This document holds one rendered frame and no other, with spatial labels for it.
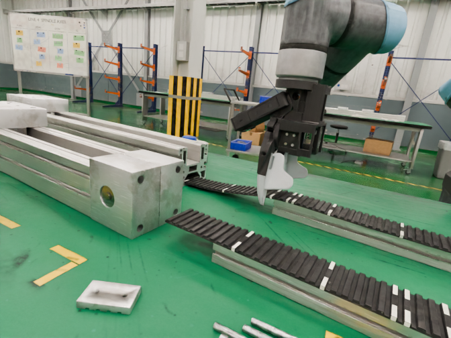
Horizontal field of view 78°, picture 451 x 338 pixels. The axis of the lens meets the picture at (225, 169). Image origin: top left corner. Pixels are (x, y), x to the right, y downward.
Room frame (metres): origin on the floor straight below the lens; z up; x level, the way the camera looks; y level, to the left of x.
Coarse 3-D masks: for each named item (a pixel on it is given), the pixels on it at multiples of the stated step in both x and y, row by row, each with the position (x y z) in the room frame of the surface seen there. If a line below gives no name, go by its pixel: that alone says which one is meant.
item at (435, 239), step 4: (432, 232) 0.38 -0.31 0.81; (432, 236) 0.36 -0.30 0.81; (436, 236) 0.37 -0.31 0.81; (440, 236) 0.37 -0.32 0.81; (432, 240) 0.35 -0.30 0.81; (436, 240) 0.35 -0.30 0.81; (440, 240) 0.36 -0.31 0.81; (444, 240) 0.35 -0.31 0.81; (432, 244) 0.34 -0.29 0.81; (436, 244) 0.34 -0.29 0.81; (440, 244) 0.35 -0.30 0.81; (444, 244) 0.34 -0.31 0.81; (436, 248) 0.34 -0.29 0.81; (440, 248) 0.33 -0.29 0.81; (444, 248) 0.33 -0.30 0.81; (448, 248) 0.34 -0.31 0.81; (448, 252) 0.33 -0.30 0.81
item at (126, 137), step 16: (64, 112) 0.90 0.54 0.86; (64, 128) 0.75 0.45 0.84; (80, 128) 0.71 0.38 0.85; (96, 128) 0.68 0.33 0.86; (112, 128) 0.75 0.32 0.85; (128, 128) 0.72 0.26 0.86; (112, 144) 0.64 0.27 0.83; (128, 144) 0.63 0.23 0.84; (144, 144) 0.59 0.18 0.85; (160, 144) 0.57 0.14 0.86; (176, 144) 0.64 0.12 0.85; (192, 144) 0.61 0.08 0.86; (192, 160) 0.61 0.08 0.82
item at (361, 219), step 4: (360, 212) 0.43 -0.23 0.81; (356, 216) 0.41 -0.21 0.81; (360, 216) 0.41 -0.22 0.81; (364, 216) 0.41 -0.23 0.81; (368, 216) 0.42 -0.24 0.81; (356, 220) 0.39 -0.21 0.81; (360, 220) 0.40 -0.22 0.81; (364, 220) 0.40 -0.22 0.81; (356, 224) 0.39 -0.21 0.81; (360, 224) 0.38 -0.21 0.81; (364, 224) 0.38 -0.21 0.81
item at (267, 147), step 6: (270, 132) 0.45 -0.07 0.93; (264, 138) 0.45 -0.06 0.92; (270, 138) 0.45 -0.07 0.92; (264, 144) 0.45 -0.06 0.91; (270, 144) 0.44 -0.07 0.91; (264, 150) 0.44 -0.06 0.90; (270, 150) 0.45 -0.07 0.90; (264, 156) 0.44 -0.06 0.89; (258, 162) 0.44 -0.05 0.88; (264, 162) 0.44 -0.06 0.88; (258, 168) 0.44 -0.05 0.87; (264, 168) 0.44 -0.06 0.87; (264, 174) 0.44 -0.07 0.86
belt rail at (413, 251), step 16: (272, 208) 0.46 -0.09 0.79; (288, 208) 0.45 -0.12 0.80; (304, 208) 0.43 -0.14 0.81; (320, 224) 0.42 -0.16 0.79; (336, 224) 0.41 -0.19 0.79; (352, 224) 0.40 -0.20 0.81; (368, 240) 0.38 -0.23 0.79; (384, 240) 0.38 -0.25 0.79; (400, 240) 0.36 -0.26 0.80; (416, 256) 0.35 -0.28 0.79; (432, 256) 0.35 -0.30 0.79; (448, 256) 0.33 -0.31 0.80
